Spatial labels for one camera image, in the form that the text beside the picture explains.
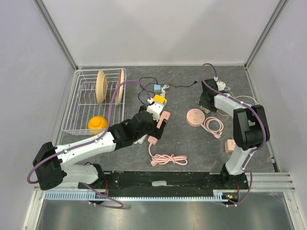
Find pink long power strip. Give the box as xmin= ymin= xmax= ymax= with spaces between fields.
xmin=148 ymin=111 xmax=171 ymax=145

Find yellow cube socket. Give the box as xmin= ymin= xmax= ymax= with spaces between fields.
xmin=153 ymin=94 xmax=166 ymax=105

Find white multicolour power strip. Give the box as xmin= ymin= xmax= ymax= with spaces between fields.
xmin=134 ymin=112 xmax=163 ymax=144

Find white cube socket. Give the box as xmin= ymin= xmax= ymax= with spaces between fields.
xmin=202 ymin=108 xmax=211 ymax=114

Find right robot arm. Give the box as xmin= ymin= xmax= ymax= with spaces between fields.
xmin=200 ymin=79 xmax=270 ymax=189

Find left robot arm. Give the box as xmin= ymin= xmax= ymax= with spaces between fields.
xmin=30 ymin=102 xmax=165 ymax=191

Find blue charger adapter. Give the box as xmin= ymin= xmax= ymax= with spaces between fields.
xmin=153 ymin=84 xmax=161 ymax=94

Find pink round power socket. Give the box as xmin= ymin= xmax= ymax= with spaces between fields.
xmin=186 ymin=109 xmax=205 ymax=127

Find pink rimmed plate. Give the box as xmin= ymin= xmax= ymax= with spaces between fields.
xmin=115 ymin=68 xmax=126 ymax=106

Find orange bowl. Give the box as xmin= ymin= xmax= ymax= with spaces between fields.
xmin=88 ymin=116 xmax=108 ymax=136

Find beige plate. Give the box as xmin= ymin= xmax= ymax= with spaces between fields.
xmin=95 ymin=70 xmax=107 ymax=104

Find pink cube socket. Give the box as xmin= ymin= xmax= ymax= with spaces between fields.
xmin=224 ymin=139 xmax=236 ymax=154

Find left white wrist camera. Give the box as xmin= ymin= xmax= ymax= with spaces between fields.
xmin=146 ymin=99 xmax=165 ymax=122

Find yellow charging cable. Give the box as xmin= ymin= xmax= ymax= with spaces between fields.
xmin=217 ymin=90 xmax=237 ymax=117

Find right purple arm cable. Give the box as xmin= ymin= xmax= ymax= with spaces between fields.
xmin=200 ymin=63 xmax=267 ymax=208

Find pink bundled power cord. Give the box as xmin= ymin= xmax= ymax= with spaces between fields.
xmin=148 ymin=143 xmax=188 ymax=167

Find pink coiled cable with plug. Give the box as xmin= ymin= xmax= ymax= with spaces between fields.
xmin=203 ymin=116 xmax=224 ymax=139

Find white wire dish rack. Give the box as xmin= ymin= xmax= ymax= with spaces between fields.
xmin=61 ymin=68 xmax=127 ymax=136

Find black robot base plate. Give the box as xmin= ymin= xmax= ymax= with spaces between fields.
xmin=90 ymin=171 xmax=249 ymax=196

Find grey slotted cable duct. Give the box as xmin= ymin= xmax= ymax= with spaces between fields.
xmin=44 ymin=190 xmax=235 ymax=202

